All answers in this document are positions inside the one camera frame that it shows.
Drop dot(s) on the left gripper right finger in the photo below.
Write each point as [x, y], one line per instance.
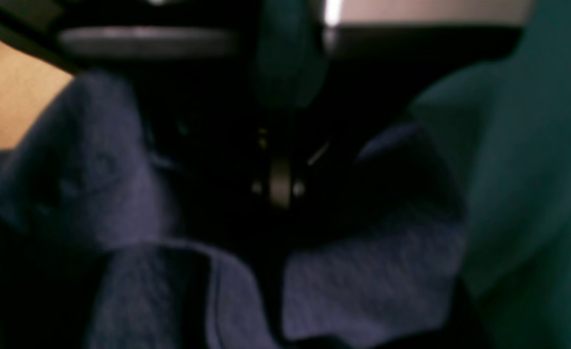
[372, 97]

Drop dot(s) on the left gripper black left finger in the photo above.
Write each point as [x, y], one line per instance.
[174, 92]

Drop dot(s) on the blue-grey heathered T-shirt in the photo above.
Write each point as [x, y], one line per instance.
[383, 285]

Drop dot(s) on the teal table cloth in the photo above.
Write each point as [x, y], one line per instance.
[519, 261]

